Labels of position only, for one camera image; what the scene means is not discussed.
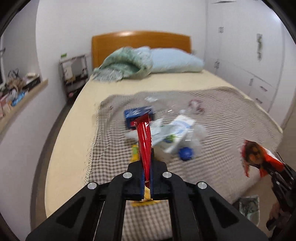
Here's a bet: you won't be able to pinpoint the floral trash bag bin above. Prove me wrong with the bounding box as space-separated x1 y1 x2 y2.
233 195 260 226

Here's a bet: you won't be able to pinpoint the orange chip bag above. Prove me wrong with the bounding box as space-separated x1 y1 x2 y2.
241 140 285 178

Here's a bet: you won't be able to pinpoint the metal bedside shelf rack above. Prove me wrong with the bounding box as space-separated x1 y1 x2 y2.
59 54 89 102

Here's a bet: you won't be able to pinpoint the green crumpled quilt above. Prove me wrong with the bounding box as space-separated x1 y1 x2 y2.
92 46 153 82

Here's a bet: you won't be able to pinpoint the light blue pillow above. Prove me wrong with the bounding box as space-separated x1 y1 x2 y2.
135 46 205 73

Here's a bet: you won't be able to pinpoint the clutter items on ledge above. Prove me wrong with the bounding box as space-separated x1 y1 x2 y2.
1 68 41 119

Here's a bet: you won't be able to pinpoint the small pink white wrapper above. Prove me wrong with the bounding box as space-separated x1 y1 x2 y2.
189 99 204 114

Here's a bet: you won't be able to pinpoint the wooden window ledge shelf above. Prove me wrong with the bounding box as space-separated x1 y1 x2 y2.
1 79 49 134

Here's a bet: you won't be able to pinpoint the wooden bed with headboard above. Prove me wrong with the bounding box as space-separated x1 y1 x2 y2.
44 30 283 218

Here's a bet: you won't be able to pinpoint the white wardrobe with drawers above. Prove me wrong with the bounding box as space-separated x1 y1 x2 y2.
205 1 295 126

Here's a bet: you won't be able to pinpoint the blue snack box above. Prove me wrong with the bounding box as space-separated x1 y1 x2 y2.
123 106 154 130

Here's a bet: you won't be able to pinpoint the plastic bottle blue cap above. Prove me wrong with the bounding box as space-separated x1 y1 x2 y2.
152 123 208 162

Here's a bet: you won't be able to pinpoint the brown checkered blanket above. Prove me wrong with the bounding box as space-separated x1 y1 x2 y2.
85 86 283 241

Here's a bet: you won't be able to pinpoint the white blue paper package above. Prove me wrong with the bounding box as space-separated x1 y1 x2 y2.
125 113 195 154

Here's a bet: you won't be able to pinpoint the red snack wrapper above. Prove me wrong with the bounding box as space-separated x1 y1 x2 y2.
130 113 161 207

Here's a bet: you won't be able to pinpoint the person's right hand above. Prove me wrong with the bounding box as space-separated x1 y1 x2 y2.
269 202 290 220

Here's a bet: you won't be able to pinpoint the yellow wrapper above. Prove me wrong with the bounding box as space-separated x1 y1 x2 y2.
130 144 140 163

